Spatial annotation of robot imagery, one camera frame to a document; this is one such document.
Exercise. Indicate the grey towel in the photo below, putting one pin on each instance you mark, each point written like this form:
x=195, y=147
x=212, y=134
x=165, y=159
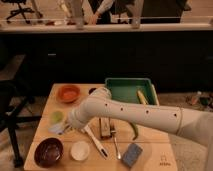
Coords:
x=57, y=128

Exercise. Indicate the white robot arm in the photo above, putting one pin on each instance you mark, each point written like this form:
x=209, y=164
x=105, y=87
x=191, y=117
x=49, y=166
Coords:
x=191, y=124

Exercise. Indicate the orange bowl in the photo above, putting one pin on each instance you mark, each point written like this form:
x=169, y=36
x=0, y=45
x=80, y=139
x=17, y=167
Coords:
x=68, y=93

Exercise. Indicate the purple bowl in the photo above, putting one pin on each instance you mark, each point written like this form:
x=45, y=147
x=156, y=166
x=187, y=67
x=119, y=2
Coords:
x=48, y=152

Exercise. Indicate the dark metal cup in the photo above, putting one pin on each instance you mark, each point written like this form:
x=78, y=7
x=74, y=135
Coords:
x=92, y=90

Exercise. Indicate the green plastic tray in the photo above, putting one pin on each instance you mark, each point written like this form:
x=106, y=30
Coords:
x=125, y=89

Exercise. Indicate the yellow corn cob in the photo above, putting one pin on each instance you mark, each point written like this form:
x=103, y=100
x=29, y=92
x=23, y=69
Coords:
x=141, y=97

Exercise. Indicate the silver metal fork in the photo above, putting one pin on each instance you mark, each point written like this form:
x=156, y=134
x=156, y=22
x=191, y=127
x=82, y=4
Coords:
x=113, y=133

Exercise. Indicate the brown rectangular block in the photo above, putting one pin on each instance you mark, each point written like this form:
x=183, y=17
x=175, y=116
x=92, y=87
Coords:
x=104, y=128

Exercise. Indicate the green chili pepper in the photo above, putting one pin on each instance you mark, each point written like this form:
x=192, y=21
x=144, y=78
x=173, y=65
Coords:
x=135, y=130

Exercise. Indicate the green plastic cup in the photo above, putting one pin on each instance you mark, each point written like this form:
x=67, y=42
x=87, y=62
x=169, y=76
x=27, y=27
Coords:
x=56, y=117

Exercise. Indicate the blue sponge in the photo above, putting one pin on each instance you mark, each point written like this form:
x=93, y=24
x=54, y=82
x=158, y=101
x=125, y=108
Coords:
x=131, y=155

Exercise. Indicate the black chair at left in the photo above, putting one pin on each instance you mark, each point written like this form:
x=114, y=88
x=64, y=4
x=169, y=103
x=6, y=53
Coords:
x=9, y=118

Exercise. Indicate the black office chair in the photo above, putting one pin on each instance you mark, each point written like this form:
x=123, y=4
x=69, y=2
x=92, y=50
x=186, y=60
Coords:
x=22, y=11

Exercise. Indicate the white handled spatula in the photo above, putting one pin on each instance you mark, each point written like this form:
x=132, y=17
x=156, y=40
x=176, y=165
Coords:
x=97, y=143

